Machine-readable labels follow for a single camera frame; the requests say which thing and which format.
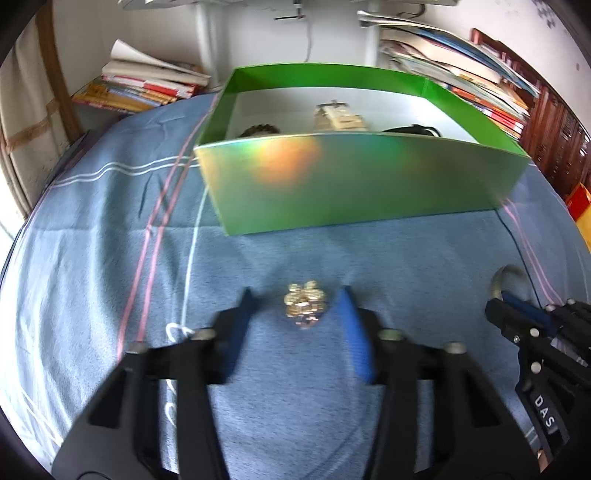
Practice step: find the silver bangle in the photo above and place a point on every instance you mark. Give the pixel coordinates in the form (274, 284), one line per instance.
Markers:
(495, 282)

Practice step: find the black wristwatch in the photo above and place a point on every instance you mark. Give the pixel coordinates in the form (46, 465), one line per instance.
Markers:
(411, 130)

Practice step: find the small stack of books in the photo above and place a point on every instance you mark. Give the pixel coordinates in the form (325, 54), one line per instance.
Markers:
(138, 78)

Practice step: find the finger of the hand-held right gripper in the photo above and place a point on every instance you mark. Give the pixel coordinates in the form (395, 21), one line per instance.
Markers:
(531, 309)
(531, 350)

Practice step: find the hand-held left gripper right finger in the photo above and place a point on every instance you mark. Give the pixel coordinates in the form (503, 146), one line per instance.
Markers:
(358, 337)

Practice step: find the cream curtain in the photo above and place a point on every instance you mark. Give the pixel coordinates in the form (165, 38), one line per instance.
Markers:
(27, 115)

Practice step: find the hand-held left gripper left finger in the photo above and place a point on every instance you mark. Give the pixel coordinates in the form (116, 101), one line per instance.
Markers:
(235, 341)

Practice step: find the white stand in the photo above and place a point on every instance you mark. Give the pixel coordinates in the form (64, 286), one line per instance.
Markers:
(210, 41)

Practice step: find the red and yellow box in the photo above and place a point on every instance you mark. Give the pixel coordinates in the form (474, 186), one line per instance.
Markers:
(581, 207)

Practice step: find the carved dark wooden furniture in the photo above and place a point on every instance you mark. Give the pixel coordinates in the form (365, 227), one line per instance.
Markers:
(554, 124)

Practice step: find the tall stack of books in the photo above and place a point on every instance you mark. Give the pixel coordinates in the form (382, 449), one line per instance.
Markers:
(461, 60)

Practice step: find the shiny green cardboard box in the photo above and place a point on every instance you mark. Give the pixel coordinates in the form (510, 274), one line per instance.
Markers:
(346, 184)

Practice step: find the blue striped blanket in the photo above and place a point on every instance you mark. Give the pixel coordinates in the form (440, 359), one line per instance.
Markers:
(92, 230)

